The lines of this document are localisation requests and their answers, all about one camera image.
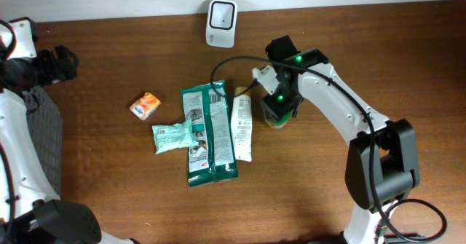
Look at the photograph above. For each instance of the green white long package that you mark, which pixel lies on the green white long package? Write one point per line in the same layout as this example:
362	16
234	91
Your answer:
212	159

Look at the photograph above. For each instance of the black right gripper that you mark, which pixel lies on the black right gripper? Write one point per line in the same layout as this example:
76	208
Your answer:
277	108

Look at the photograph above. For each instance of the green lid glass jar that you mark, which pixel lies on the green lid glass jar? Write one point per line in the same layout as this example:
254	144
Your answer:
276	122

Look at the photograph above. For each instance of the grey plastic mesh basket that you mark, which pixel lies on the grey plastic mesh basket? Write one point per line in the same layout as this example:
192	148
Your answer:
45	125

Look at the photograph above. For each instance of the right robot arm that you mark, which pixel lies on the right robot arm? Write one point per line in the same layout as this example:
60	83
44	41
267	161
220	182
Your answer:
382	164

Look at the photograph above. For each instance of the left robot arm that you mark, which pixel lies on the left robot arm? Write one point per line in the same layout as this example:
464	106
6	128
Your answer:
31	210

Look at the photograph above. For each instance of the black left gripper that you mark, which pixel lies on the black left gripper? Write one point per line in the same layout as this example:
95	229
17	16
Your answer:
58	65

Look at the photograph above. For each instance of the orange tissue packet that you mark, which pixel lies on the orange tissue packet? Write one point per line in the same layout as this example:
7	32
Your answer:
145	106

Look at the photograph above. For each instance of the white cosmetic tube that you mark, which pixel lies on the white cosmetic tube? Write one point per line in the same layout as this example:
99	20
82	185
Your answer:
242	124

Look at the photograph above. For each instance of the mint green wipes packet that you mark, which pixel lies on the mint green wipes packet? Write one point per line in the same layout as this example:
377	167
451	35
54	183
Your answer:
170	137

